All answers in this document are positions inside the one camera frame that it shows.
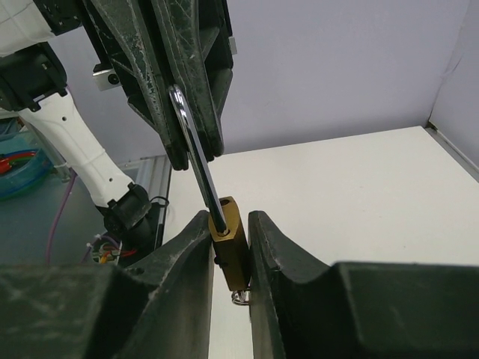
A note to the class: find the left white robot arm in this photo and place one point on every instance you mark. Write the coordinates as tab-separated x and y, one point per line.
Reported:
34	86

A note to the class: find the keys of padlock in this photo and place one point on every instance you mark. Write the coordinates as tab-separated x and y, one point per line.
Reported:
241	297

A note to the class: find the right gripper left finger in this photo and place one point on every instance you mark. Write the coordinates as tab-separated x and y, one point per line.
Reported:
159	307

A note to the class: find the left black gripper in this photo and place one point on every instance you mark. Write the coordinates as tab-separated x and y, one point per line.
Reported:
153	44

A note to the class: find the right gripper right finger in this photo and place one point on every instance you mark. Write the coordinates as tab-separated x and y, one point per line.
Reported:
301	307

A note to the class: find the brass padlock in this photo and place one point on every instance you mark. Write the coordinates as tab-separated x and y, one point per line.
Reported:
225	224

